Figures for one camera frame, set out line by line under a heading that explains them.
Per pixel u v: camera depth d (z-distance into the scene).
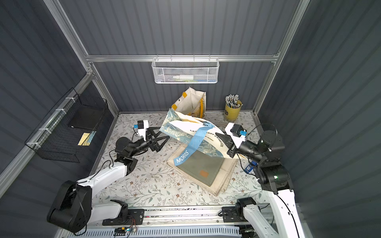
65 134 0.74
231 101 1.02
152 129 0.73
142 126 0.64
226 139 0.52
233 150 0.49
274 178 0.41
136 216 0.74
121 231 0.71
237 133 0.44
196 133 0.54
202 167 0.87
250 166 0.87
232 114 1.07
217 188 0.80
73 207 0.41
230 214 0.74
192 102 1.16
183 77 0.93
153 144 0.64
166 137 0.67
